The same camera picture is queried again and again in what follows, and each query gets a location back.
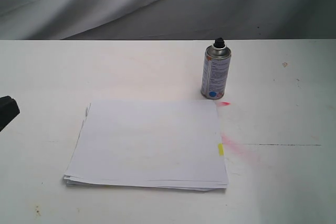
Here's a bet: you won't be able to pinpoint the grey backdrop cloth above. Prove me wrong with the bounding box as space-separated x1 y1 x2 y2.
1 0 335 40

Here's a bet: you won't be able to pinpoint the spray paint can colourful dots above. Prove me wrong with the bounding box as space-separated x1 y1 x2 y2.
201 38 232 100

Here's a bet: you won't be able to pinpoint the white paper stack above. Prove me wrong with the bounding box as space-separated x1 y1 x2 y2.
64 100 228 191

